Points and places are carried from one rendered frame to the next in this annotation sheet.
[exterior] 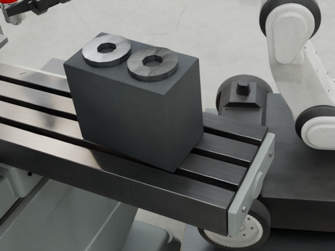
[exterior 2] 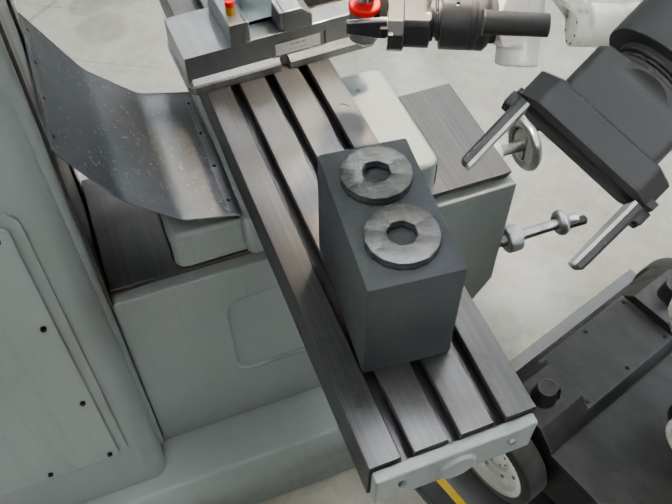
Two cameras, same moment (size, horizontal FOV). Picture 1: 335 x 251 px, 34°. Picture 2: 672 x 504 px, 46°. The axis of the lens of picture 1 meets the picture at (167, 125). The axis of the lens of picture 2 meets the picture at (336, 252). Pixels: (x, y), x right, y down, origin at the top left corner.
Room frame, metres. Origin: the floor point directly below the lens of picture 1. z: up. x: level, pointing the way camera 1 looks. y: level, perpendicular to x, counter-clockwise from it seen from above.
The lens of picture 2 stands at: (0.29, -0.28, 1.87)
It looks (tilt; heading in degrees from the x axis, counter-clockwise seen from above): 52 degrees down; 38
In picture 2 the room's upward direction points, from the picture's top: straight up
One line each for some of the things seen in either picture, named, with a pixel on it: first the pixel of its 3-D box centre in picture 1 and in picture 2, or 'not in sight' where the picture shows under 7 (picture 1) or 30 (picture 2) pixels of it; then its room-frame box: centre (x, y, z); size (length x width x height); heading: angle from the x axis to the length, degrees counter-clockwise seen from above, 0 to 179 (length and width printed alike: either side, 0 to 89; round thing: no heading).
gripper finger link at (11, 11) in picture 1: (19, 8); (367, 29); (1.10, 0.29, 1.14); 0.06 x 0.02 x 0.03; 124
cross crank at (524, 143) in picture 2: not in sight; (510, 148); (1.47, 0.17, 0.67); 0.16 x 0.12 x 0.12; 149
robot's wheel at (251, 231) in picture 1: (233, 222); (497, 452); (0.94, -0.15, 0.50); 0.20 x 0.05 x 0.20; 76
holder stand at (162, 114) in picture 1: (136, 97); (384, 252); (0.82, 0.05, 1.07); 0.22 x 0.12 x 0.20; 54
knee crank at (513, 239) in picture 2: not in sight; (543, 227); (1.43, 0.03, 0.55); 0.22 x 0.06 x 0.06; 149
